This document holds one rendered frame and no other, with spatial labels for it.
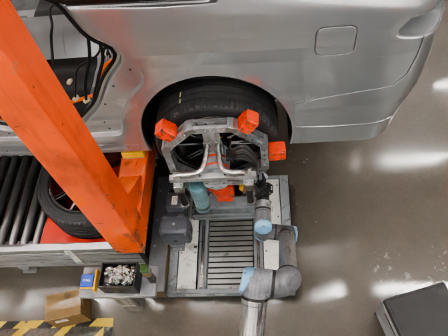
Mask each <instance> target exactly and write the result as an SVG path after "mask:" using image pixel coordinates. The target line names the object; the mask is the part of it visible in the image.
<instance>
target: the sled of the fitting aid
mask: <svg viewBox="0 0 448 336"><path fill-rule="evenodd" d="M192 217H193V220H210V219H251V218H255V211H254V208H245V209H210V210H209V211H208V212H207V213H199V212H198V211H197V210H196V206H195V203H194V201H193V207H192Z"/></svg>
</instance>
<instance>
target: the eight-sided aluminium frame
mask: <svg viewBox="0 0 448 336"><path fill-rule="evenodd" d="M202 133H233V134H235V135H237V136H239V137H241V138H243V139H245V140H247V141H249V142H251V143H253V144H255V145H257V146H259V147H260V153H261V158H260V159H259V160H258V169H254V170H253V171H256V172H257V175H259V174H261V173H262V172H264V171H266V170H268V169H269V155H268V148H269V146H268V137H267V135H266V134H264V133H262V132H260V131H258V130H256V129H254V130H253V131H252V132H251V133H250V134H246V133H243V132H241V131H238V119H236V118H234V117H225V118H212V119H188V120H186V121H184V122H183V124H181V125H180V126H179V127H178V128H177V137H176V138H174V140H172V141H171V142H170V143H168V142H166V141H164V140H162V147H161V150H162V154H163V156H164V158H165V160H166V163H167V166H168V168H169V171H170V173H173V172H189V171H195V170H196V169H193V168H191V167H188V166H186V165H184V164H182V163H179V162H178V161H177V158H176V156H175V153H174V150H173V148H174V147H176V146H177V145H178V144H180V142H182V141H183V140H184V139H186V138H187V137H188V136H190V135H192V134H202ZM242 184H243V180H232V181H229V184H228V185H242Z"/></svg>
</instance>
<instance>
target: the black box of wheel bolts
mask: <svg viewBox="0 0 448 336"><path fill-rule="evenodd" d="M141 280H142V274H141V272H140V264H138V262H102V264H101V270H100V274H99V280H98V284H97V288H99V289H100V290H102V292H104V293H121V294H122V293H130V294H132V293H134V294H140V288H141Z"/></svg>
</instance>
